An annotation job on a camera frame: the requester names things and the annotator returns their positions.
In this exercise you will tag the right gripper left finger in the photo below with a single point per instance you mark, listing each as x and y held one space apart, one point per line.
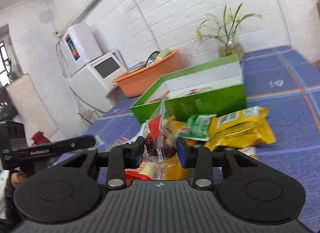
128 155

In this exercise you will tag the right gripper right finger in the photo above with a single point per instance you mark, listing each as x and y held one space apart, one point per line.
198 158

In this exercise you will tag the red nut snack packet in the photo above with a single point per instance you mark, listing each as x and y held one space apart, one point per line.
144 172

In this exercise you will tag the green snack packet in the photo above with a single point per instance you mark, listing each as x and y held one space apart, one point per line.
196 128

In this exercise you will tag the clear pack with red label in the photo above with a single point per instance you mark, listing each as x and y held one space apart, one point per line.
160 142

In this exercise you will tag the yellow snack bag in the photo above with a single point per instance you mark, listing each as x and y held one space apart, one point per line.
241 129

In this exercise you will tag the orange plastic basin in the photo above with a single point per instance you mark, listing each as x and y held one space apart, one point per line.
138 82

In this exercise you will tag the green cardboard box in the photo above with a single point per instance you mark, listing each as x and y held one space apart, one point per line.
216 87

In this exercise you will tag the white machine with screen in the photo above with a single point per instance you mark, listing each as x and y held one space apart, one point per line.
94 82

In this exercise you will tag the steel bowl in basin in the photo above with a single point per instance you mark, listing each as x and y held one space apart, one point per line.
152 58

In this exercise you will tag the blue patterned tablecloth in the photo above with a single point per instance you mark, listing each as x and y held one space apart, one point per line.
283 81

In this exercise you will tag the white water purifier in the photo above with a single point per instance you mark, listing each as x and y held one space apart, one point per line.
79 47

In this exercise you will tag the orchid plant in glass vase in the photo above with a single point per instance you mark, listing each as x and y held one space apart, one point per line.
224 30

